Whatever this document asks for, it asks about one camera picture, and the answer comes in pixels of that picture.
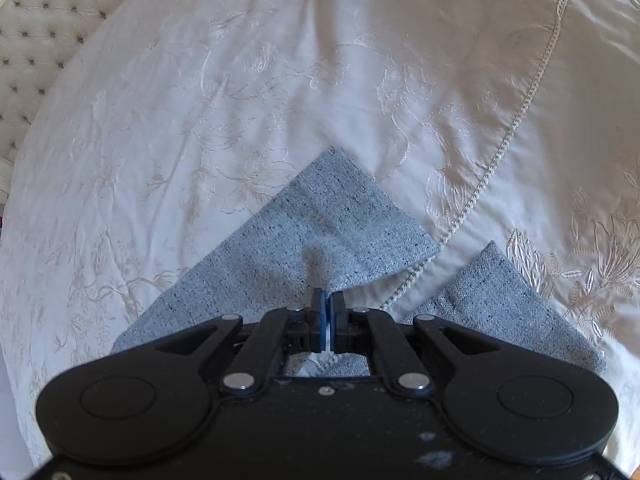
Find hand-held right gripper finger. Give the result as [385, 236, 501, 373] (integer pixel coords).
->
[327, 290, 502, 398]
[153, 287, 329, 398]

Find blue-grey speckled pants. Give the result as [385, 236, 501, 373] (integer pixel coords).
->
[111, 146, 607, 379]

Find cream embroidered bedspread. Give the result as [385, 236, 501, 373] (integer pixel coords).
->
[0, 0, 640, 471]

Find cream tufted headboard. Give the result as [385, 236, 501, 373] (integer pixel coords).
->
[0, 0, 172, 161]

